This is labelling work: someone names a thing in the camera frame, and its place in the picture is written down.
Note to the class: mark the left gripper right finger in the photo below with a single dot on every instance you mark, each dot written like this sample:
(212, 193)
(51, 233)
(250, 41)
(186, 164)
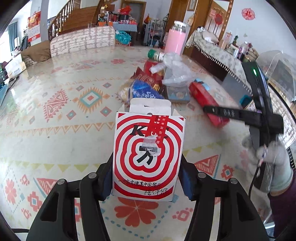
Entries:
(238, 218)

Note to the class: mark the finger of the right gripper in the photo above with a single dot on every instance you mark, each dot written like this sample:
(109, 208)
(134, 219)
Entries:
(240, 115)

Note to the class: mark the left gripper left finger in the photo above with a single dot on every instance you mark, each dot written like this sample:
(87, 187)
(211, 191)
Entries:
(56, 217)

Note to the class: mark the red cigarette box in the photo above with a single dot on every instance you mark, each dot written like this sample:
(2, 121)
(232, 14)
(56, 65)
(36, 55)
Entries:
(204, 98)

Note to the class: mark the small blue tissue packet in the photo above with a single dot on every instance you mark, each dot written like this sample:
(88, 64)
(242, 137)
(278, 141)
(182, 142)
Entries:
(177, 94)

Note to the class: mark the clear plastic bag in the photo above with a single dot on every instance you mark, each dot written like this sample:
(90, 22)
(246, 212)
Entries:
(177, 73)

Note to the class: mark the blue white carton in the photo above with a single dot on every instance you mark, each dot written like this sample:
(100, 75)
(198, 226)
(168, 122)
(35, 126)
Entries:
(147, 151)

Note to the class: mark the dark red snack bag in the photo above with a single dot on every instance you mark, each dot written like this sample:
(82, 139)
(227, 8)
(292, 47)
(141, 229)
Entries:
(145, 75)

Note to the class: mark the blue Vinda tissue pack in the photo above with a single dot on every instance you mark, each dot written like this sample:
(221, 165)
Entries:
(135, 88)

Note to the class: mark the grey gloved right hand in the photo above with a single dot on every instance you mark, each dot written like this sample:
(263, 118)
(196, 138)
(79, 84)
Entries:
(277, 155)

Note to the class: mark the mesh food cover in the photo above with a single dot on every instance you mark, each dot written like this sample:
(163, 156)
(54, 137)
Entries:
(279, 68)

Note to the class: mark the sideboard with leaf cloth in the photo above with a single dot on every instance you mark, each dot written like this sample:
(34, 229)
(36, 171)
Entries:
(225, 60)

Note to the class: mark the pink thermos bottle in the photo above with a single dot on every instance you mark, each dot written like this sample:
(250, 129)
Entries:
(176, 38)

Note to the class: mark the green cap plastic bottle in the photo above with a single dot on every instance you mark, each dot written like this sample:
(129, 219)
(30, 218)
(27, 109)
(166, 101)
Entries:
(156, 55)

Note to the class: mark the patterned far chair back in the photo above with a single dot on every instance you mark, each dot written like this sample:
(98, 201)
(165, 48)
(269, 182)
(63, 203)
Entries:
(84, 39)

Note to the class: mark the wooden staircase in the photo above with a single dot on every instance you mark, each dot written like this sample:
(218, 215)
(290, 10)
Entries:
(72, 17)

